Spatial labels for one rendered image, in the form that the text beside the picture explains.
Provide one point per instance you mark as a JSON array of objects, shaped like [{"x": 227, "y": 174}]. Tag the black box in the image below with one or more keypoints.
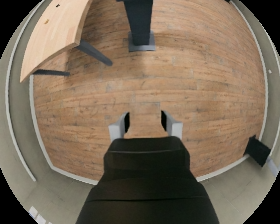
[{"x": 257, "y": 151}]

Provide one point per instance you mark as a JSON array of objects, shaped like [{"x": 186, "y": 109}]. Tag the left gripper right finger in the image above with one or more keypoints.
[{"x": 174, "y": 128}]

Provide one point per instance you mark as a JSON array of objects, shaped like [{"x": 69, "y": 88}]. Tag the white paper sheet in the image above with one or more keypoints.
[
  {"x": 41, "y": 219},
  {"x": 32, "y": 211}
]

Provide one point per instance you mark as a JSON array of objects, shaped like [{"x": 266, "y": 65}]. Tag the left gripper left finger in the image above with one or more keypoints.
[{"x": 117, "y": 130}]

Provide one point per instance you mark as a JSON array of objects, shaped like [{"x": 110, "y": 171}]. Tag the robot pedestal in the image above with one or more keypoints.
[{"x": 139, "y": 20}]

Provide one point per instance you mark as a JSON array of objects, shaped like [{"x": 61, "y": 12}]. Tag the wooden table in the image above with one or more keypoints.
[{"x": 57, "y": 30}]

